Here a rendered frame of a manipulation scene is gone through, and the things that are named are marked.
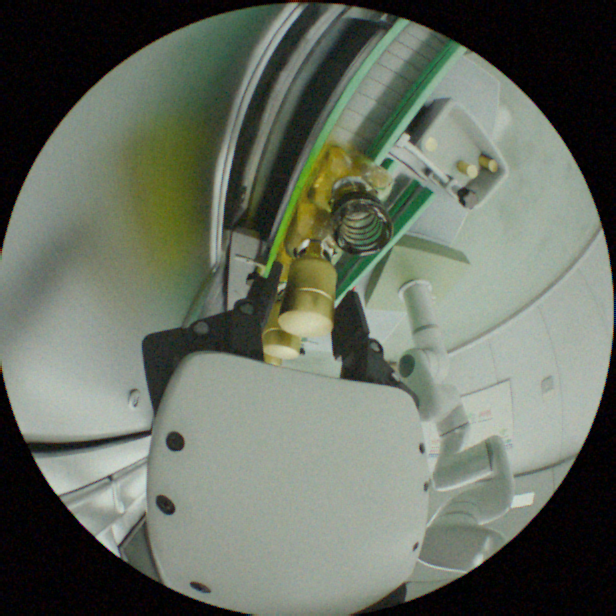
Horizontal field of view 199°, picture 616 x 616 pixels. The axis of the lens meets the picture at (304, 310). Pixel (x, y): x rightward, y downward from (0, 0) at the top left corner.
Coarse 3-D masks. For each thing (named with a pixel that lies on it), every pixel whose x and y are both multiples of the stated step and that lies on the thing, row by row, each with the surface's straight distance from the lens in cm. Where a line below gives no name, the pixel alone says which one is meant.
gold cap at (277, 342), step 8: (280, 304) 16; (272, 312) 16; (272, 320) 16; (272, 328) 15; (280, 328) 15; (264, 336) 16; (272, 336) 15; (280, 336) 14; (288, 336) 15; (296, 336) 15; (264, 344) 15; (272, 344) 14; (280, 344) 14; (288, 344) 14; (296, 344) 15; (272, 352) 16; (280, 352) 16; (288, 352) 15; (296, 352) 15
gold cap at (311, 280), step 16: (304, 256) 12; (288, 272) 13; (304, 272) 11; (320, 272) 11; (288, 288) 11; (304, 288) 10; (320, 288) 10; (288, 304) 10; (304, 304) 9; (320, 304) 10; (288, 320) 10; (304, 320) 10; (320, 320) 10; (304, 336) 12; (320, 336) 12
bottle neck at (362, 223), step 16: (336, 192) 10; (352, 192) 9; (368, 192) 10; (336, 208) 9; (352, 208) 8; (368, 208) 8; (384, 208) 9; (336, 224) 8; (352, 224) 11; (368, 224) 11; (384, 224) 8; (336, 240) 8; (352, 240) 9; (368, 240) 9; (384, 240) 9
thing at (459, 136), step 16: (448, 112) 45; (464, 112) 48; (432, 128) 42; (448, 128) 53; (464, 128) 54; (480, 128) 50; (448, 144) 52; (464, 144) 55; (480, 144) 55; (432, 160) 42; (448, 160) 53; (464, 160) 55; (496, 160) 56; (464, 176) 56; (480, 176) 58; (496, 176) 56; (480, 192) 54
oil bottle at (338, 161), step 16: (336, 144) 15; (320, 160) 23; (336, 160) 13; (352, 160) 13; (368, 160) 14; (320, 176) 13; (336, 176) 13; (352, 176) 12; (368, 176) 13; (384, 176) 14; (320, 192) 13; (384, 192) 13; (320, 208) 14
